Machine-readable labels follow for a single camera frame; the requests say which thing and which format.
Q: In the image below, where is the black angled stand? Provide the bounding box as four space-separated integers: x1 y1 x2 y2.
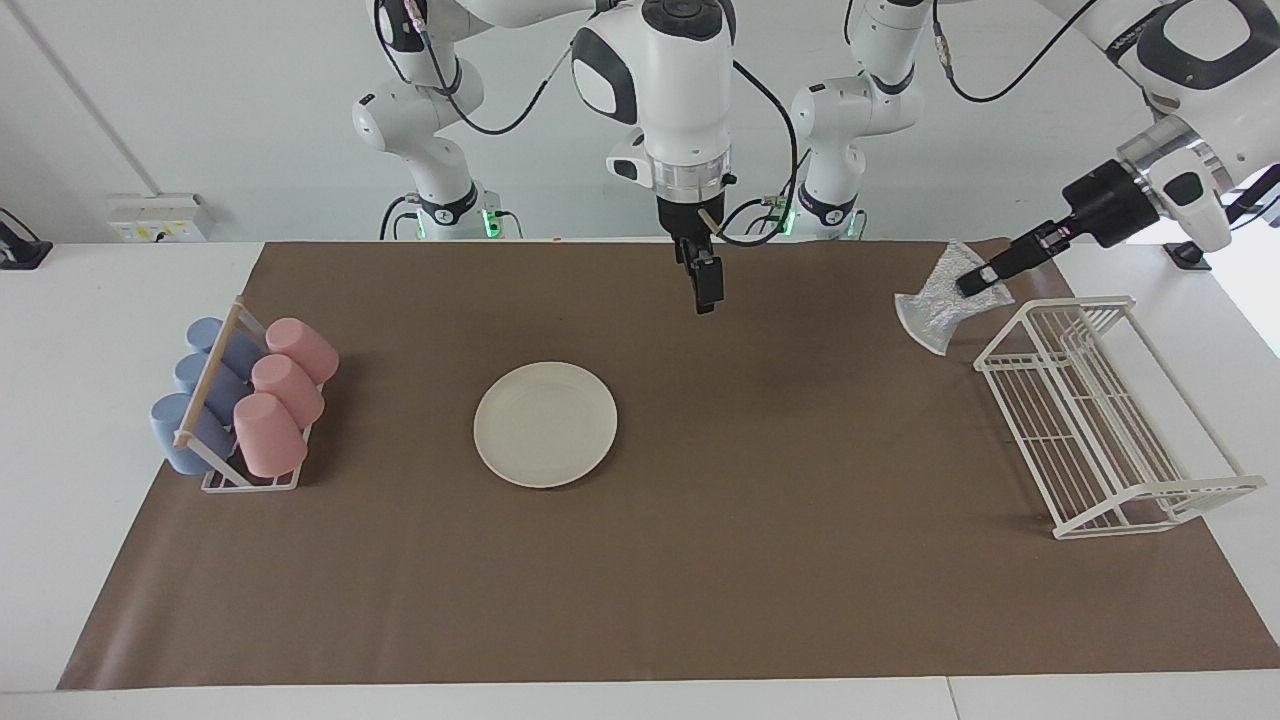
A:
1165 165 1280 269

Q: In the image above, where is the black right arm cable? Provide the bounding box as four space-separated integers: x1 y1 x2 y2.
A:
373 0 801 248

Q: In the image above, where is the pink plastic cup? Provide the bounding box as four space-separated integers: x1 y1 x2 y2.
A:
265 318 340 385
233 392 308 478
251 354 326 429

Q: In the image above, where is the blue plastic cup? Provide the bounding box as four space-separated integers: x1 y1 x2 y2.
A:
174 353 251 421
150 393 239 476
186 318 263 379

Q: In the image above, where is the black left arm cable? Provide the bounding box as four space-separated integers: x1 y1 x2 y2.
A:
930 0 1101 104

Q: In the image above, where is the silver mesh sponge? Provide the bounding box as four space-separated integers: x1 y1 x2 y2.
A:
893 240 1013 356

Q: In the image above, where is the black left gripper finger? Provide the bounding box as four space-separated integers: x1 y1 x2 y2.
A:
962 225 1079 296
957 212 1073 286

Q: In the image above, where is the white cup holder rack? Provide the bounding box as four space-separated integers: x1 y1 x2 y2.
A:
173 297 326 493

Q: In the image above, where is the cream round plate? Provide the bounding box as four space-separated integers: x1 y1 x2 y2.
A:
473 361 618 489

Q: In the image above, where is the white wire dish rack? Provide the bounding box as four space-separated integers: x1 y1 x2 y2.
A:
974 295 1266 541

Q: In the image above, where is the white wall cable duct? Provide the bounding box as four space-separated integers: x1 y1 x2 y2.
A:
10 0 161 196

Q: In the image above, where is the brown table mat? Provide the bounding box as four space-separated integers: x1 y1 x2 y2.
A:
57 238 1280 691

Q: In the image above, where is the white wall outlet box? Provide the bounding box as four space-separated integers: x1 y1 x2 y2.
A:
107 193 213 243

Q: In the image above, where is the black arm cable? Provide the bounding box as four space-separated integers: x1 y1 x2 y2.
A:
373 0 801 248
930 0 1101 104

